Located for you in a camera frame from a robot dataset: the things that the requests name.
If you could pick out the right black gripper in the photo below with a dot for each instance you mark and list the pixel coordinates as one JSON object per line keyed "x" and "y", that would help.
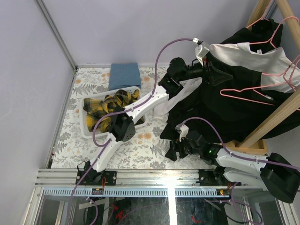
{"x": 171, "y": 153}

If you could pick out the grey slotted cable duct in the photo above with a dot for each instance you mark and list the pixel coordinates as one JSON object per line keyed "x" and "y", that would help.
{"x": 133, "y": 192}

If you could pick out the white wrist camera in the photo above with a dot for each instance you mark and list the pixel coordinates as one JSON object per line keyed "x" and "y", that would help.
{"x": 183, "y": 130}
{"x": 201, "y": 50}

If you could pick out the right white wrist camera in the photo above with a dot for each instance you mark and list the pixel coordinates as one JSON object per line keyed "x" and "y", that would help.
{"x": 183, "y": 130}

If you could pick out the folded blue cloth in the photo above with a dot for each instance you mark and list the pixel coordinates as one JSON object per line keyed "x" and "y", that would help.
{"x": 124, "y": 75}

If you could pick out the white shirt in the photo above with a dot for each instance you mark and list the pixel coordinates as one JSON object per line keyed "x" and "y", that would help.
{"x": 272, "y": 63}

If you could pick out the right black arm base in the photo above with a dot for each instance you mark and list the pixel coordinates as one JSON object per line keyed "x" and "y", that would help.
{"x": 211, "y": 177}

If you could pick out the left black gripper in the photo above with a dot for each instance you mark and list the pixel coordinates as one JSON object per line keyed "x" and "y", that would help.
{"x": 209, "y": 73}

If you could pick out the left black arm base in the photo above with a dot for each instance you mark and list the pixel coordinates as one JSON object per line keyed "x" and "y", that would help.
{"x": 104, "y": 178}

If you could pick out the aluminium mounting rail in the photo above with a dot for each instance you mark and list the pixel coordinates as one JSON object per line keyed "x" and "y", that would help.
{"x": 125, "y": 178}

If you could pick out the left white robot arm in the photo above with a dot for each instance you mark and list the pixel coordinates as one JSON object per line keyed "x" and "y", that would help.
{"x": 123, "y": 119}

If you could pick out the yellow plaid shirt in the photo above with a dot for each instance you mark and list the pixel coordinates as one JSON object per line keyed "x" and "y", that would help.
{"x": 97, "y": 108}

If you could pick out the white plastic basket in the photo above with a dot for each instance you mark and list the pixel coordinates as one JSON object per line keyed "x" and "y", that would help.
{"x": 100, "y": 96}

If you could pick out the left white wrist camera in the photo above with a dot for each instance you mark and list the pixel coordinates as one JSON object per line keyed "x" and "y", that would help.
{"x": 201, "y": 50}

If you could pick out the aluminium corner frame post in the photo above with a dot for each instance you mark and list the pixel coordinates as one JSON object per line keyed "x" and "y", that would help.
{"x": 54, "y": 30}

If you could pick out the front black shirt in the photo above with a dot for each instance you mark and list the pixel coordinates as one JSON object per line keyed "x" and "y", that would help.
{"x": 234, "y": 119}

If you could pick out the pink wire hanger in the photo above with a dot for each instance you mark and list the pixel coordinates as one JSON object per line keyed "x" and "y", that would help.
{"x": 259, "y": 95}

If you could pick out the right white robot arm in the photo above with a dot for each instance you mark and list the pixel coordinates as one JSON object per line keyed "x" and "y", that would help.
{"x": 272, "y": 173}

